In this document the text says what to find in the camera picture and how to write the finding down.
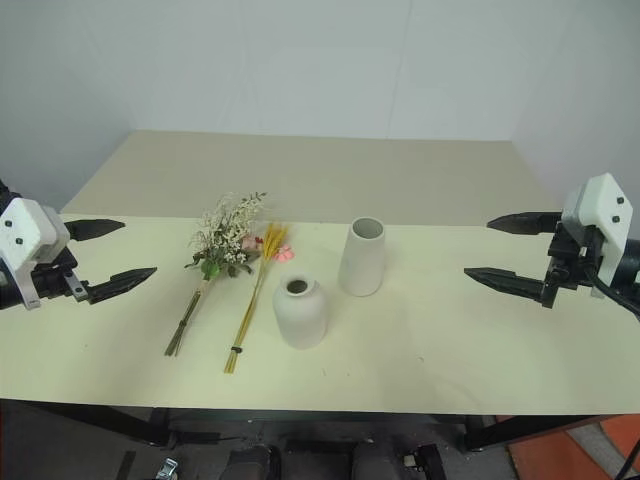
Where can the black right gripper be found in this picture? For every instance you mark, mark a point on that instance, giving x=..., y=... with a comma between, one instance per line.
x=567, y=265

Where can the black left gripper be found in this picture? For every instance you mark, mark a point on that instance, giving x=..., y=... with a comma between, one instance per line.
x=52, y=280

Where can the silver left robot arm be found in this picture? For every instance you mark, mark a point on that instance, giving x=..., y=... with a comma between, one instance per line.
x=7, y=295

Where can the tall white ceramic vase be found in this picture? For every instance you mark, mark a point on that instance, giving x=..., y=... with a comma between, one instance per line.
x=362, y=260

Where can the round white ceramic vase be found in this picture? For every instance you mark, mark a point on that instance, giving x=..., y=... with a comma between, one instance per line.
x=300, y=315

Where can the white and green flower bouquet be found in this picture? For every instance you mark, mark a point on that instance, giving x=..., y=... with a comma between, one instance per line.
x=225, y=240

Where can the yellow wheat and pink bouquet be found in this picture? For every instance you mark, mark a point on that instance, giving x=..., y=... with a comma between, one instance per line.
x=260, y=280

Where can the orange floor mat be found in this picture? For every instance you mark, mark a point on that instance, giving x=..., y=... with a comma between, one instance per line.
x=585, y=450

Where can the small silver metal clamp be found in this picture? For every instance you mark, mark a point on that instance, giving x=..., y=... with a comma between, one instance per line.
x=169, y=469

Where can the dark rounded shape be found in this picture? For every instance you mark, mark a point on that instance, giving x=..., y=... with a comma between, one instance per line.
x=255, y=462

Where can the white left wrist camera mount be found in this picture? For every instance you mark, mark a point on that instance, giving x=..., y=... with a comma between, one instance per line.
x=25, y=235

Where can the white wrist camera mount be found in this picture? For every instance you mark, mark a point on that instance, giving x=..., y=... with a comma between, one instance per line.
x=25, y=235
x=600, y=215

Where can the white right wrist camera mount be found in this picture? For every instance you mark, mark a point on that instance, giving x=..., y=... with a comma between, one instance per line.
x=600, y=215

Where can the black metal table frame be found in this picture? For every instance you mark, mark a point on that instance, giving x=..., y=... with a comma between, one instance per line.
x=125, y=422

